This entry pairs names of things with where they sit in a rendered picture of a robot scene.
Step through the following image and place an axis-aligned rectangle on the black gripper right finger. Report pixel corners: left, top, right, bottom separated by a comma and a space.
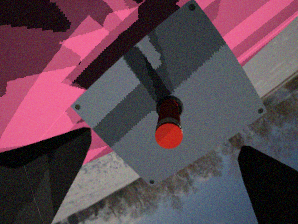
237, 145, 298, 224

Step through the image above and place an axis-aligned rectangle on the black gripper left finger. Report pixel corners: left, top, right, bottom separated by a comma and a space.
0, 128, 92, 224

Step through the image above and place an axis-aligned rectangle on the dark red peg with grey band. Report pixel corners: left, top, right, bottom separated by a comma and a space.
156, 99, 184, 149

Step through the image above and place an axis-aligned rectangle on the grey square panel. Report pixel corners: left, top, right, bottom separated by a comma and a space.
71, 0, 267, 186

